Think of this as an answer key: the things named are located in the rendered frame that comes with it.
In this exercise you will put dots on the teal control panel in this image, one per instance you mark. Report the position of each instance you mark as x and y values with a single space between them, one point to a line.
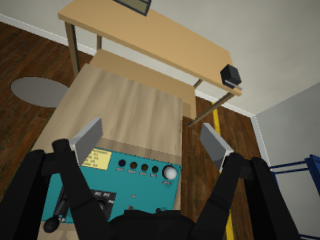
120 182

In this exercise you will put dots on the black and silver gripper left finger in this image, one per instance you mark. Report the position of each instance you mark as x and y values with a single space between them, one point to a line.
22 206

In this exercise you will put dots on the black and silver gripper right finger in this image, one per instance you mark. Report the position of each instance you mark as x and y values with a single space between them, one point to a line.
270 217

